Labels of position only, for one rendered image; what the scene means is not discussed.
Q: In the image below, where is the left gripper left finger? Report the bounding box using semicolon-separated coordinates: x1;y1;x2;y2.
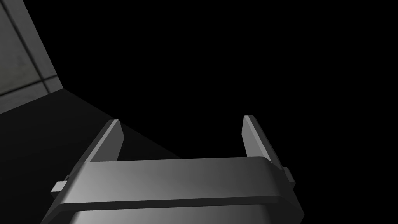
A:
78;119;125;164

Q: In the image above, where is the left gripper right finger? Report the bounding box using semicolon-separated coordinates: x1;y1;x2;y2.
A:
241;115;283;170

